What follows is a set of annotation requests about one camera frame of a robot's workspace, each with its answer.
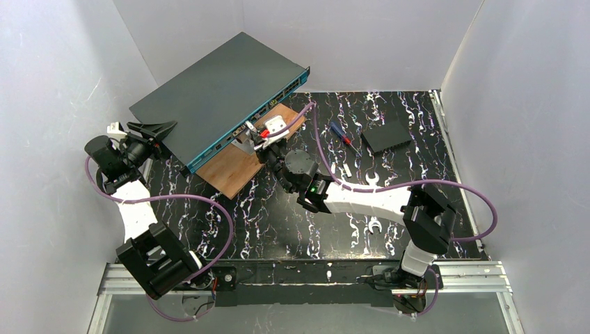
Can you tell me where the dark teal network switch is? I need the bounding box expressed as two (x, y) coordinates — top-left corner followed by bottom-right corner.
(129, 32), (310, 176)

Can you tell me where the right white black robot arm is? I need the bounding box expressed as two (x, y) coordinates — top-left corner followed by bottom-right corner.
(255, 140), (456, 280)

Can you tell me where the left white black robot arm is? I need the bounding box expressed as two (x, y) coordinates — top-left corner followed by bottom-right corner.
(84, 121), (206, 300)

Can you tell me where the wooden base board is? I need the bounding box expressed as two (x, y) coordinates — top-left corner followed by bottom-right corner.
(196, 104), (306, 199)

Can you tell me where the blue red screwdriver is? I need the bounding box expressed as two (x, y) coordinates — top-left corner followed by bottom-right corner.
(329, 121), (361, 157)

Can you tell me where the silver open-end wrench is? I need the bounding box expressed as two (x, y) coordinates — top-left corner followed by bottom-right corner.
(364, 171), (383, 234)

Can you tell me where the small black box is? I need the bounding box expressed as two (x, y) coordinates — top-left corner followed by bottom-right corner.
(360, 121), (412, 153)

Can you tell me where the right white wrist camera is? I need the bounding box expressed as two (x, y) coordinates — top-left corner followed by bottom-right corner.
(260, 115), (290, 149)

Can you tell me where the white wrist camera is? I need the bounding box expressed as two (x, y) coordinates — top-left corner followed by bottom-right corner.
(260, 115), (290, 149)
(106, 122), (127, 140)

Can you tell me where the silver metal mount bracket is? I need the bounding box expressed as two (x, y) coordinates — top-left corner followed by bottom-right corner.
(231, 130), (255, 155)

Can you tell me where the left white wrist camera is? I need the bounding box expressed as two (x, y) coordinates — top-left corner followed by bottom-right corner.
(106, 122), (127, 140)

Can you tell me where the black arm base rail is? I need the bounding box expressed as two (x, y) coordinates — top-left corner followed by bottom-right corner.
(211, 259), (399, 307)

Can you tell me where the aluminium frame rail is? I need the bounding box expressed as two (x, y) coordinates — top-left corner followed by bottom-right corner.
(87, 260), (527, 334)

